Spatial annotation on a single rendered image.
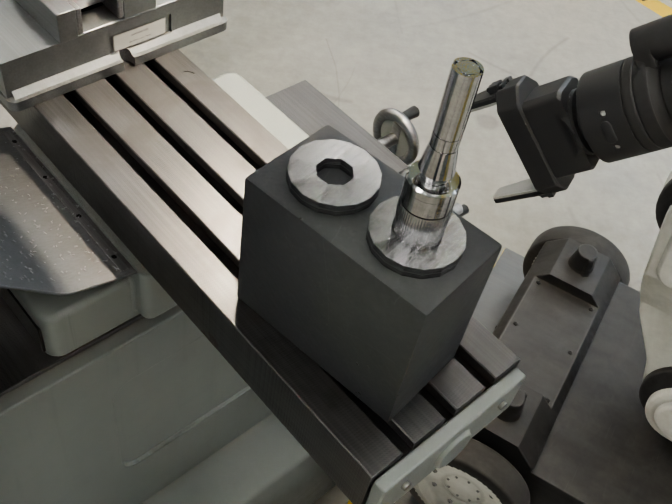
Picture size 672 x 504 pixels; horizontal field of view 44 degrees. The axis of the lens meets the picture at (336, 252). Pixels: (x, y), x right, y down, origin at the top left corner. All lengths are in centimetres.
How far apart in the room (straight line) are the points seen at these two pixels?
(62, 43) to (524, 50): 222
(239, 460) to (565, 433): 63
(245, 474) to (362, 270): 96
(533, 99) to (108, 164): 53
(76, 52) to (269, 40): 178
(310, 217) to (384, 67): 213
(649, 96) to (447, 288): 23
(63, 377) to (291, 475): 65
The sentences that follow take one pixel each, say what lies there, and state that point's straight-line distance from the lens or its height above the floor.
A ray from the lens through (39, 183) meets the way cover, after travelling 114.
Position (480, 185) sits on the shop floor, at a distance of 251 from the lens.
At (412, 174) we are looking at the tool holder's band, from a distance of 69.
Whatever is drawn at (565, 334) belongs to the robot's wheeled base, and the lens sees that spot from 144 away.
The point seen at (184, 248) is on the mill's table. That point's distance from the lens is 96.
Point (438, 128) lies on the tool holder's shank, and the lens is 65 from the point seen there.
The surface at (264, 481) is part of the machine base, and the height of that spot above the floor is 20.
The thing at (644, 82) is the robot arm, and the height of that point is 127.
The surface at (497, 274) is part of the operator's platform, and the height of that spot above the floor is 40.
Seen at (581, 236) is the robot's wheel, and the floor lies 60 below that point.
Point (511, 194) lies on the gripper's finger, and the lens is 88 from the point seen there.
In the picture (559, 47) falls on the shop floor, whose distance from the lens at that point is 320.
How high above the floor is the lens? 167
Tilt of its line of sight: 49 degrees down
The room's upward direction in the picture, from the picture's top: 12 degrees clockwise
